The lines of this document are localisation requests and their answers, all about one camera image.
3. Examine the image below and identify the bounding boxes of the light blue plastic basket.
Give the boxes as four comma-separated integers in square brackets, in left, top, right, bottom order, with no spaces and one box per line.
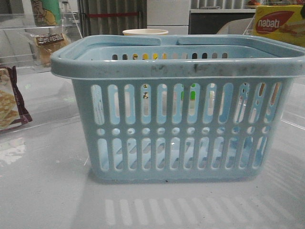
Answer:
[51,35,305,181]

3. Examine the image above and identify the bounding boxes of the paper cup yellow rim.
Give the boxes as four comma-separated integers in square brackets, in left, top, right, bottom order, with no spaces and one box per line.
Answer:
[122,29,169,36]

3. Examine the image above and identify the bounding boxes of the white cabinet background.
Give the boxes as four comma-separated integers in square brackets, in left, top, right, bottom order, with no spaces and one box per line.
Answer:
[147,0,191,35]

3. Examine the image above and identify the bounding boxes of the brown cracker snack bag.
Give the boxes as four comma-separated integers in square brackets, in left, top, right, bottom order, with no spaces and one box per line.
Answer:
[0,66,32,132]

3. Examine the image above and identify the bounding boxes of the clear acrylic shelf left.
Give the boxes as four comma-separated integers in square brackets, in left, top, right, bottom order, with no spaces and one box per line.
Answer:
[0,12,82,75]

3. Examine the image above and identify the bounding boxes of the green yellow cartoon package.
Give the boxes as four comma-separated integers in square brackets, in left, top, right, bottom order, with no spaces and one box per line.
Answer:
[30,0,61,26]

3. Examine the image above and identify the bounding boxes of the yellow nabati wafer box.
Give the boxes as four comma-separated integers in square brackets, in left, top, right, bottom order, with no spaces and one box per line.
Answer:
[252,5,305,47]

